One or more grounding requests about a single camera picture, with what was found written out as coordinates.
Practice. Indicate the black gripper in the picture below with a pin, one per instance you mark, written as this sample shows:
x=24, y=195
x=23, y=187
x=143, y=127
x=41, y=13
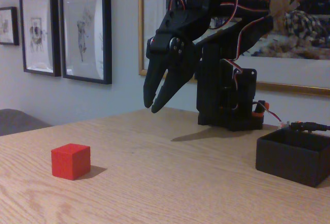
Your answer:
x=172, y=57

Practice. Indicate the red cube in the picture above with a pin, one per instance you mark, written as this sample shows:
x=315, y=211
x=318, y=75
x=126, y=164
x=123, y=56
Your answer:
x=69, y=161

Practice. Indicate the black box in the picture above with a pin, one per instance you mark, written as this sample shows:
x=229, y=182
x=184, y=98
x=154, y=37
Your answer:
x=288, y=162

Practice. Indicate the large black framed drawing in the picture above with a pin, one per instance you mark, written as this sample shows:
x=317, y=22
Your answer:
x=86, y=33

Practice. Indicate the orange table clamp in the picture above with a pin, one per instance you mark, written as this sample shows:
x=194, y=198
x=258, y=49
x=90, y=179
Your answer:
x=259, y=109

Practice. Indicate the medium black framed drawing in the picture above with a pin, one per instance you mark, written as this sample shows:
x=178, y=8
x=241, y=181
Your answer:
x=38, y=33

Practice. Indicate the grey upholstered chair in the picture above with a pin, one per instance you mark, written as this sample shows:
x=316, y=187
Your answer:
x=18, y=122

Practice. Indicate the small black framed drawing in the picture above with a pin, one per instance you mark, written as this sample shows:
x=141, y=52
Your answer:
x=7, y=25

